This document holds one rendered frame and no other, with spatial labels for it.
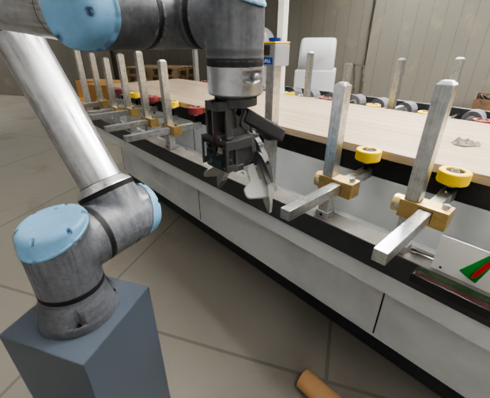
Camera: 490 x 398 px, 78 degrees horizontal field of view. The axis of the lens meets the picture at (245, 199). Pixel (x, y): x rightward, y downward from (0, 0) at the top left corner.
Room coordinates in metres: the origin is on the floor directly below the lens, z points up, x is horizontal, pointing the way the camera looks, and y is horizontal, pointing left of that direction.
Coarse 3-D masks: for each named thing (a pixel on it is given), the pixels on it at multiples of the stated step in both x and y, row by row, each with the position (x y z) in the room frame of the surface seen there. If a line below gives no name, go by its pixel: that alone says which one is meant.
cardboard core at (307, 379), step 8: (304, 376) 0.71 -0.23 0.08; (312, 376) 0.71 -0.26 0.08; (296, 384) 0.70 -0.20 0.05; (304, 384) 0.69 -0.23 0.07; (312, 384) 0.68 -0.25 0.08; (320, 384) 0.68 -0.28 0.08; (304, 392) 0.67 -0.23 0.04; (312, 392) 0.66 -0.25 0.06; (320, 392) 0.65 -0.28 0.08; (328, 392) 0.65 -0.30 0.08
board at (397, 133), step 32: (160, 96) 2.08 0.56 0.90; (192, 96) 2.08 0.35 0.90; (288, 96) 2.08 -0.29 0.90; (288, 128) 1.25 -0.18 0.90; (320, 128) 1.25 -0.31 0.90; (352, 128) 1.25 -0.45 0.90; (384, 128) 1.25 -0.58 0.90; (416, 128) 1.25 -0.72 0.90; (448, 128) 1.25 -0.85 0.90; (480, 128) 1.25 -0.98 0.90; (448, 160) 0.86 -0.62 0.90; (480, 160) 0.86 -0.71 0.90
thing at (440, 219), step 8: (392, 200) 0.71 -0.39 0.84; (400, 200) 0.69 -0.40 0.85; (408, 200) 0.69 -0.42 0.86; (424, 200) 0.69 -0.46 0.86; (392, 208) 0.71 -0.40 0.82; (400, 208) 0.69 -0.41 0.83; (408, 208) 0.68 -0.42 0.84; (416, 208) 0.66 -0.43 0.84; (424, 208) 0.65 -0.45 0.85; (432, 208) 0.64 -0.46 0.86; (440, 208) 0.64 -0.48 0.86; (408, 216) 0.67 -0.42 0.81; (432, 216) 0.63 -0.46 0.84; (440, 216) 0.62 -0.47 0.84; (448, 216) 0.61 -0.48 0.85; (432, 224) 0.63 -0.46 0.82; (440, 224) 0.62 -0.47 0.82; (448, 224) 0.63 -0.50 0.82
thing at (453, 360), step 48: (192, 144) 1.82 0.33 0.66; (288, 144) 1.26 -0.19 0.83; (192, 192) 1.86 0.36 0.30; (384, 192) 0.94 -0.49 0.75; (432, 192) 0.84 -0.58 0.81; (480, 192) 0.75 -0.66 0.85; (240, 240) 1.50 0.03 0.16; (288, 240) 1.23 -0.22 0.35; (432, 240) 0.81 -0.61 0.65; (480, 240) 0.72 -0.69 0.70; (288, 288) 1.24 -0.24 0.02; (336, 288) 1.02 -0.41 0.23; (384, 336) 0.84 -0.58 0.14; (432, 336) 0.73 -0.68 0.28; (432, 384) 0.71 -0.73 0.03; (480, 384) 0.61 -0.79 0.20
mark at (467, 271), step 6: (486, 258) 0.54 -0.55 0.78; (474, 264) 0.55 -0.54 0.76; (480, 264) 0.55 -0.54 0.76; (462, 270) 0.56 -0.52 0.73; (468, 270) 0.56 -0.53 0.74; (474, 270) 0.55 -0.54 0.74; (486, 270) 0.54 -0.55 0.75; (468, 276) 0.55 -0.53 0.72; (480, 276) 0.54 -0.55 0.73; (474, 282) 0.54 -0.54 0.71
